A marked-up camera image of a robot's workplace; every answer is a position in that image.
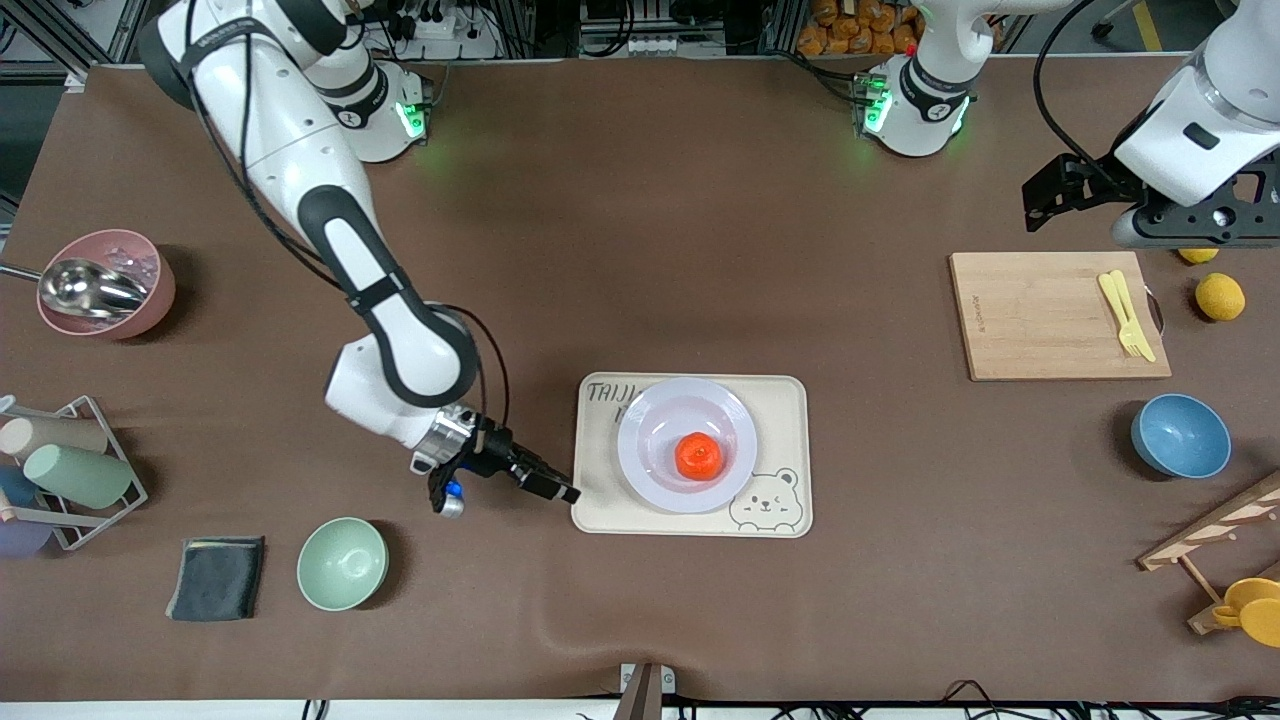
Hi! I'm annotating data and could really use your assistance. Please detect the aluminium frame profile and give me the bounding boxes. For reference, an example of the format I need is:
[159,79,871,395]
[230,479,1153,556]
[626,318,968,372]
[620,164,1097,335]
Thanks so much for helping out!
[0,0,151,93]

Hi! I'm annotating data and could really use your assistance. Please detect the pile of orange objects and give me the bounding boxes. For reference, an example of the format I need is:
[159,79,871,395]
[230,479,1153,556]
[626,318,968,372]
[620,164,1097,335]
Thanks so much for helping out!
[797,0,926,57]

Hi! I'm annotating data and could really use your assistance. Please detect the cream bear print tray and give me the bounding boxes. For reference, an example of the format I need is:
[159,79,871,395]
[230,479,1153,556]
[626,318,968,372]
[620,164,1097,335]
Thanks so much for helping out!
[571,373,814,539]

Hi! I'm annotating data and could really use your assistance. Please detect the grey wire cup rack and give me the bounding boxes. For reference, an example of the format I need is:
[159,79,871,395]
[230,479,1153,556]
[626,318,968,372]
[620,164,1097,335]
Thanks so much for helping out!
[0,395,149,551]

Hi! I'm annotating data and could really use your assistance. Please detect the clear ice cubes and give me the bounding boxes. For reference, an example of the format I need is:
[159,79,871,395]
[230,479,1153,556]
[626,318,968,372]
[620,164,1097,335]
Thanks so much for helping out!
[100,238,162,291]

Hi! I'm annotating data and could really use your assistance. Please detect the white round plate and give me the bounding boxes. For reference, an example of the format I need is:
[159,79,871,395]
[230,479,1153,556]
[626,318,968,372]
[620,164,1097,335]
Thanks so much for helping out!
[616,376,759,515]

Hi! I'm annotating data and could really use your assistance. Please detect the purple plastic cup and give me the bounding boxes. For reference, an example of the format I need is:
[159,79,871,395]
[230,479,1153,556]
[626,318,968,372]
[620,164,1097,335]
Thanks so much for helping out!
[0,518,53,558]

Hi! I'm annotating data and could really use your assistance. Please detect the shiny metal scoop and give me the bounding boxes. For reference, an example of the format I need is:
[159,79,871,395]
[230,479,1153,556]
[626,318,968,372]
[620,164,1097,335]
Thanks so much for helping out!
[0,258,149,319]

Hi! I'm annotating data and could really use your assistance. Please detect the pink bowl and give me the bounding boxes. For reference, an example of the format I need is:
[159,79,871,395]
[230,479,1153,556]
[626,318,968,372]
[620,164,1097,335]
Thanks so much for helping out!
[37,229,177,341]

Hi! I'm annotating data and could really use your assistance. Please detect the white power strip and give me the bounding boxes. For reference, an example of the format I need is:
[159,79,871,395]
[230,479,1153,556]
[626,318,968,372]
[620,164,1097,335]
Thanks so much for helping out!
[365,0,501,43]

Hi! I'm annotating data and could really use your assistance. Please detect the mint green bowl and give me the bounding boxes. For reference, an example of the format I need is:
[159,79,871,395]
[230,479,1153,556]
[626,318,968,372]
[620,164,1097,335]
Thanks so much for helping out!
[296,516,390,612]

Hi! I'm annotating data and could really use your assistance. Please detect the yellow plastic cup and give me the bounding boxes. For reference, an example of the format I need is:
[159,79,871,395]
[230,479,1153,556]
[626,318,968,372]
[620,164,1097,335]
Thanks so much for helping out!
[1212,577,1280,649]

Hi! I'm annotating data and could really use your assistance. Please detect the wooden drying rack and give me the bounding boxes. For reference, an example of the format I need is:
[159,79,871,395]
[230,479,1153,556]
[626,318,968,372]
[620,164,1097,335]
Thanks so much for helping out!
[1137,470,1280,636]

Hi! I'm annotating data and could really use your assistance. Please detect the blue bowl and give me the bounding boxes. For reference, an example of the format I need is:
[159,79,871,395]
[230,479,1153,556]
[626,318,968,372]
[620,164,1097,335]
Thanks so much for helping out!
[1131,393,1233,480]

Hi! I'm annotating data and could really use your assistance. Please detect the yellow plastic fork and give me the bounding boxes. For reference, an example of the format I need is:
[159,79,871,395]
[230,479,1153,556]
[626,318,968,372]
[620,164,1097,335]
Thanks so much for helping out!
[1108,270,1158,363]

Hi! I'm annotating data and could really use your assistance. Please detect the green plastic cup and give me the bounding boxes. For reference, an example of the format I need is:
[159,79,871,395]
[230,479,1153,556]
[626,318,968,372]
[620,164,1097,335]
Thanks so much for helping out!
[22,444,135,510]

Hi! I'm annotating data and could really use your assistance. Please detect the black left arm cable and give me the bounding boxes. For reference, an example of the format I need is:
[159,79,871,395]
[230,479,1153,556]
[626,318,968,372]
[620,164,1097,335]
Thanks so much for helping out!
[1030,0,1116,186]

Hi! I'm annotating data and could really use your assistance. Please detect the orange fruit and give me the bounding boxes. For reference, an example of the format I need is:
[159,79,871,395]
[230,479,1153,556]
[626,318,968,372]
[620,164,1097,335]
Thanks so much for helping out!
[675,432,725,482]

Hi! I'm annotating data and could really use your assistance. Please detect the metal table edge bracket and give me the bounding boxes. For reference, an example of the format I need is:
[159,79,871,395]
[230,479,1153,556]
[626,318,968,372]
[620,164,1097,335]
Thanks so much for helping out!
[618,662,678,720]

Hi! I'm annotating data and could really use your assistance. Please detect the folded dark grey cloth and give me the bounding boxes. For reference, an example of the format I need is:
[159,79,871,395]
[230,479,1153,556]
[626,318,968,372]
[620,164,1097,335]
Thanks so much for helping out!
[165,536,266,623]

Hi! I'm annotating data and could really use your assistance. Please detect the wooden cutting board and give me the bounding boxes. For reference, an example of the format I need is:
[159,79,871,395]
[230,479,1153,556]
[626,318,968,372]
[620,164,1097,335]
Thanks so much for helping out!
[948,251,1173,383]

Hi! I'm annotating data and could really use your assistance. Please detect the beige plastic cup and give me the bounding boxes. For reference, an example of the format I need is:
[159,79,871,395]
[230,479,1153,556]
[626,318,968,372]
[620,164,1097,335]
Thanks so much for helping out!
[0,415,109,459]

